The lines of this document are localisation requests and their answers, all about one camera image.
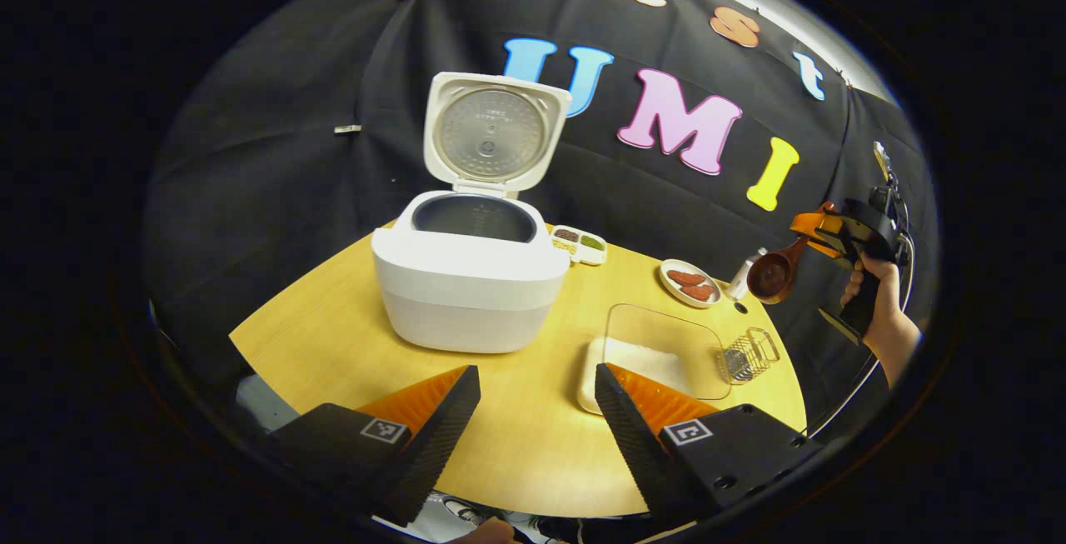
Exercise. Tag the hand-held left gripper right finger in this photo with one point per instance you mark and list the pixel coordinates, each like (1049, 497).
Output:
(633, 444)

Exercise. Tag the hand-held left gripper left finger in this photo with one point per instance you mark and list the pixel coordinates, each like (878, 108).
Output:
(433, 444)

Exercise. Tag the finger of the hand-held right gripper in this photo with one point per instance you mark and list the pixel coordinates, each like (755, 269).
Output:
(833, 246)
(812, 221)

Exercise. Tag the brown wooden spoon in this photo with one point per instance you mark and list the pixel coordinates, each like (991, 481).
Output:
(770, 277)

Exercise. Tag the white rice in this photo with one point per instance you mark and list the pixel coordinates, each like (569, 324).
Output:
(650, 356)

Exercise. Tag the white rice cooker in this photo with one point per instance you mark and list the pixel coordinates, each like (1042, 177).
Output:
(466, 294)

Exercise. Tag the clear plastic rice container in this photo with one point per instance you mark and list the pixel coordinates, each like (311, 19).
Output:
(650, 327)

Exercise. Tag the person's patterned clothing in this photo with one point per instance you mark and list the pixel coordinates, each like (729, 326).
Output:
(466, 515)

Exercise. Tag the small clear bottle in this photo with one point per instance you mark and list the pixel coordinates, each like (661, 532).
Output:
(739, 284)

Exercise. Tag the red meat piece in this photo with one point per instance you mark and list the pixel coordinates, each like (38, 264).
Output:
(699, 292)
(686, 278)

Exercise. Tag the white round plate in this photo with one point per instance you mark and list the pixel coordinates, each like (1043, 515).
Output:
(670, 287)

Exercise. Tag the white divided bean dish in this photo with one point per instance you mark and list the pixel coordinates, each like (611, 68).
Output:
(593, 254)

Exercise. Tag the white cloth clip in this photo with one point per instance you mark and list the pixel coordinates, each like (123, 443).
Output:
(348, 129)

